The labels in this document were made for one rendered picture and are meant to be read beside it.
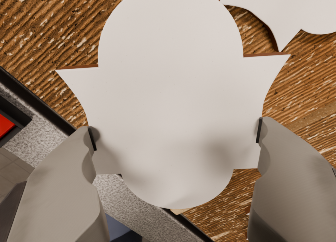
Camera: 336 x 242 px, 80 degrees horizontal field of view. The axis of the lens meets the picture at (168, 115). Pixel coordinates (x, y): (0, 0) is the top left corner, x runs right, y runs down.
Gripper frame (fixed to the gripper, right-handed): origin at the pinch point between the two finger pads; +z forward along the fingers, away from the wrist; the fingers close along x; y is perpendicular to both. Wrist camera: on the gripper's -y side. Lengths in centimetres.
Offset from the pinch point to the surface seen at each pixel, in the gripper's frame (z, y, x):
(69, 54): 8.2, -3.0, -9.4
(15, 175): 104, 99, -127
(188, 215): 10.4, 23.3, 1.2
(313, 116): 10.7, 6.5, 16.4
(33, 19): 7.9, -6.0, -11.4
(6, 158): 103, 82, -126
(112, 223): 31, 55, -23
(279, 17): 7.7, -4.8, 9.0
